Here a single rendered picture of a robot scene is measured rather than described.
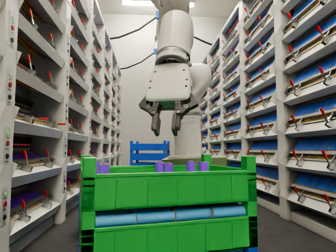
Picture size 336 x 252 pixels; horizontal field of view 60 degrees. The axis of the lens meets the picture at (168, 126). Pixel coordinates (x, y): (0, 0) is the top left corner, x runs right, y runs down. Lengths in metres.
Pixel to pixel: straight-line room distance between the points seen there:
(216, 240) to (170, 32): 0.47
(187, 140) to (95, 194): 0.83
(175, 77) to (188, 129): 0.62
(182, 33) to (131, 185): 0.41
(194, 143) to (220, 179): 0.75
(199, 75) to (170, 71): 0.62
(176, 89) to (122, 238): 0.33
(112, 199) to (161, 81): 0.30
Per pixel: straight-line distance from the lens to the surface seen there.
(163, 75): 0.67
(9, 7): 1.20
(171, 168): 0.51
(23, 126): 1.26
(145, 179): 0.47
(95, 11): 3.11
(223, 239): 0.54
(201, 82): 1.28
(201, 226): 0.51
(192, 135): 1.25
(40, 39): 1.47
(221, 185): 0.52
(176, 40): 0.71
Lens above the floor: 0.41
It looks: 4 degrees up
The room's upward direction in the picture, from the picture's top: straight up
